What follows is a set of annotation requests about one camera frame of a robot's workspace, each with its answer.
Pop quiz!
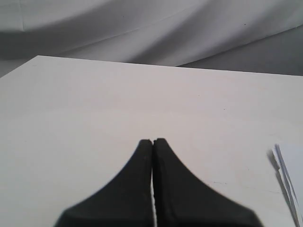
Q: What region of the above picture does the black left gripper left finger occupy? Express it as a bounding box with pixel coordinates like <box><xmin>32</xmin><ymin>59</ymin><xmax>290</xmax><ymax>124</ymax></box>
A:
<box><xmin>55</xmin><ymin>140</ymin><xmax>154</xmax><ymax>227</ymax></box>

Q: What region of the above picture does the white backdrop cloth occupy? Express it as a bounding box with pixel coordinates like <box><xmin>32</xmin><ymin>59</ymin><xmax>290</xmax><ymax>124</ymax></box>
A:
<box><xmin>0</xmin><ymin>0</ymin><xmax>303</xmax><ymax>75</ymax></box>

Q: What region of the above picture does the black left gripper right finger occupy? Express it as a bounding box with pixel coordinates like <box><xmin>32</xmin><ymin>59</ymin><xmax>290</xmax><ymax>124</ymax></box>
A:
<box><xmin>152</xmin><ymin>139</ymin><xmax>262</xmax><ymax>227</ymax></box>

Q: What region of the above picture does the white paper stack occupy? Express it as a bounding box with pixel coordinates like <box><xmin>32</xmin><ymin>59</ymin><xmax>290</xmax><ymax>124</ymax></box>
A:
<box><xmin>273</xmin><ymin>144</ymin><xmax>303</xmax><ymax>227</ymax></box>

